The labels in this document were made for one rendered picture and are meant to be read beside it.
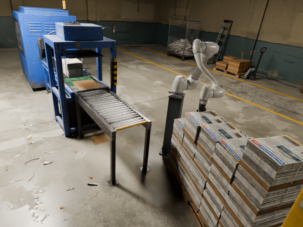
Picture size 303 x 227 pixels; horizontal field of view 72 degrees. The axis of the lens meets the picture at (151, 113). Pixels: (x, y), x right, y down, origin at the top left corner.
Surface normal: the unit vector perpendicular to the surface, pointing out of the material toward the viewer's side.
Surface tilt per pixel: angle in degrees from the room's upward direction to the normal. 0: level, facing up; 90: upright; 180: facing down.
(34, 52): 90
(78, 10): 90
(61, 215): 0
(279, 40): 90
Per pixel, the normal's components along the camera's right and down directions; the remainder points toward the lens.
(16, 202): 0.08, -0.89
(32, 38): 0.58, 0.41
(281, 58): -0.81, 0.21
